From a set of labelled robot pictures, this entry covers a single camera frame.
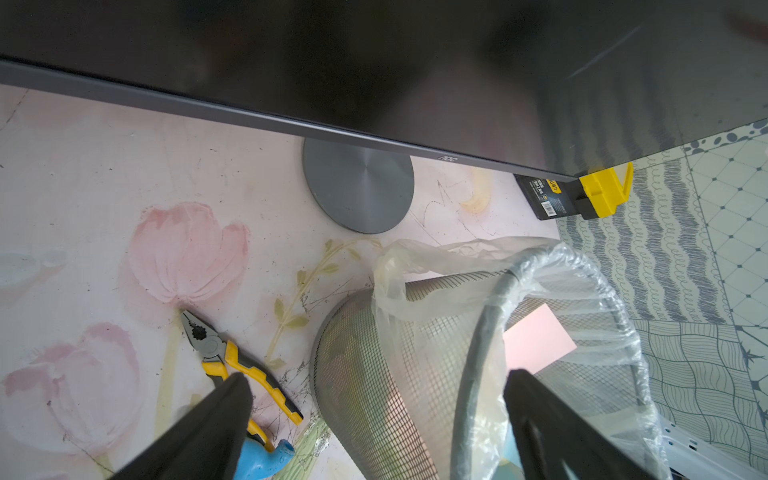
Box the blue plastic tool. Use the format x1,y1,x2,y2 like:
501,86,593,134
233,438,295,480

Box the round grey monitor base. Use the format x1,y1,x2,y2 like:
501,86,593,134
302,138,415,235

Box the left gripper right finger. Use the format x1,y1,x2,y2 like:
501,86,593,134
504,368,660,479

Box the grey mesh waste bin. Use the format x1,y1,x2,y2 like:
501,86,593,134
310,237,669,479

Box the black flat monitor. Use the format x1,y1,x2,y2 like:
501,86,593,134
1,1,767,178

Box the yellow black toolbox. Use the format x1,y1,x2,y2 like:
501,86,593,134
515,162,634,221

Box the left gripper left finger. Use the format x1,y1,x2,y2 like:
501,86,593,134
113,373,252,479

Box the yellow black pliers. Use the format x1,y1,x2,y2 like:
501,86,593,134
181,310,304,425

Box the clear plastic bin liner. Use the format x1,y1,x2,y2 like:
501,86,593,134
372,237,650,479

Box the pink note in bin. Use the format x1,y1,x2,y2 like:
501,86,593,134
503,304,577,374

